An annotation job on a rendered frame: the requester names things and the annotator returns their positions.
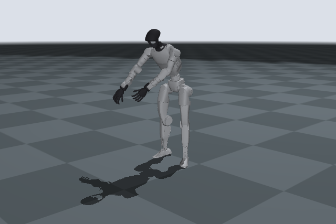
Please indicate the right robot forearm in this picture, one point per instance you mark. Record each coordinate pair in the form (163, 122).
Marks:
(130, 77)

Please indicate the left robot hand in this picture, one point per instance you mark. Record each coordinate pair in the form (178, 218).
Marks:
(141, 93)

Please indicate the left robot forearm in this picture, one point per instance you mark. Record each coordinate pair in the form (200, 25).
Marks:
(160, 77)

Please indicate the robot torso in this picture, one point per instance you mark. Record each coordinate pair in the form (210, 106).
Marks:
(161, 58)

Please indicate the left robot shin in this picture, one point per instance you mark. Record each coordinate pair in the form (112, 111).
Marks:
(185, 135)

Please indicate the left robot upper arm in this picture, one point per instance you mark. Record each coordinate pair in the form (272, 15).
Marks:
(174, 55)

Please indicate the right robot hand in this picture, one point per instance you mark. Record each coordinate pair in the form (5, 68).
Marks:
(119, 94)

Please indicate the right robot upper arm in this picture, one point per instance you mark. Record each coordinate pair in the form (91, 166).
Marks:
(143, 59)

